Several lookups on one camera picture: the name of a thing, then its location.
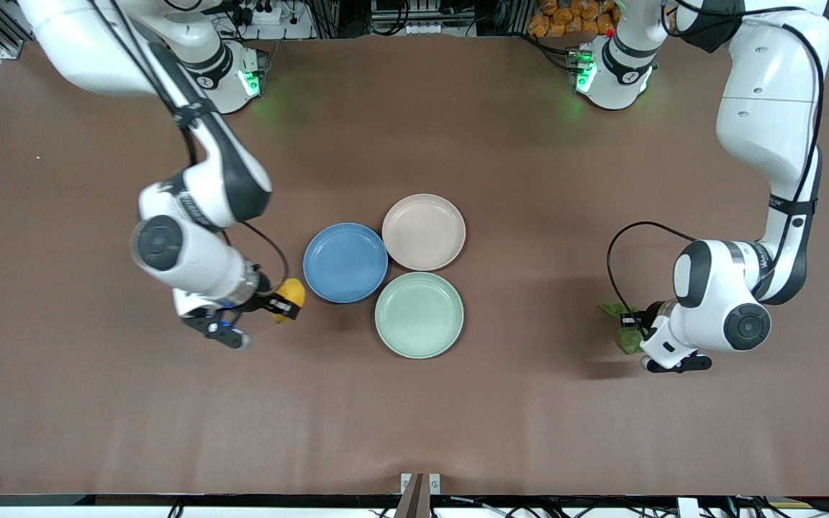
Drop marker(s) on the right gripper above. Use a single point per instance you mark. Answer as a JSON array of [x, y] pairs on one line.
[[264, 298]]

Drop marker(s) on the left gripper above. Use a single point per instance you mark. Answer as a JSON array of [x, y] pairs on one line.
[[640, 318]]

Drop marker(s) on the yellow lemon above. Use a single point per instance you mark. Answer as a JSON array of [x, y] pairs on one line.
[[293, 291]]

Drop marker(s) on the green lettuce leaf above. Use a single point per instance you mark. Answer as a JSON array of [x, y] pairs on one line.
[[629, 342]]

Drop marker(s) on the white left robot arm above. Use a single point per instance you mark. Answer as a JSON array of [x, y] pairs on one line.
[[767, 108]]

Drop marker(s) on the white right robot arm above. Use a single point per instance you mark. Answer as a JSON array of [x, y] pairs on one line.
[[191, 252]]

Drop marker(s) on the blue plate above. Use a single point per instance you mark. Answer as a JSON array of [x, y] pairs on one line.
[[345, 262]]

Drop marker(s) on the pale green plate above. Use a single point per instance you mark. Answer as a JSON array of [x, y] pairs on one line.
[[419, 315]]

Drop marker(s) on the beige pink plate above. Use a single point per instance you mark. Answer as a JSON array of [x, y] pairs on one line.
[[424, 232]]

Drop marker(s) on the white power strip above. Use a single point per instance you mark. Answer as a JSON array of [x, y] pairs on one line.
[[260, 13]]

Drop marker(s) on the pile of orange packets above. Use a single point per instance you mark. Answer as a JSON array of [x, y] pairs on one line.
[[565, 18]]

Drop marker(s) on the metal bracket at table edge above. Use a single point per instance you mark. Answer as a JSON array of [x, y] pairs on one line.
[[420, 493]]

